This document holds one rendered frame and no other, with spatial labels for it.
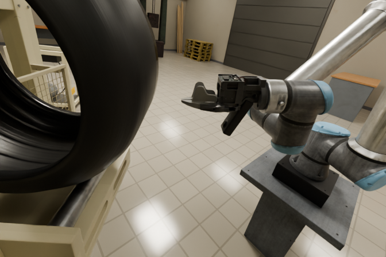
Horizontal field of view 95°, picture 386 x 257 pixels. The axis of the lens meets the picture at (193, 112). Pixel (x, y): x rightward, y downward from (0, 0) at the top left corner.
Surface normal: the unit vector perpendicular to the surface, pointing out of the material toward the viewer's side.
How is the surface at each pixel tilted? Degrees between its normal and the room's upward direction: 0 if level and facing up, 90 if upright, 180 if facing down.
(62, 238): 0
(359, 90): 90
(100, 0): 67
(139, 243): 0
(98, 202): 0
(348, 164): 97
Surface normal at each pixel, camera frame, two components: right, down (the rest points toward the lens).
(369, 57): -0.74, 0.20
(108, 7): 0.69, 0.04
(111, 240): 0.14, -0.89
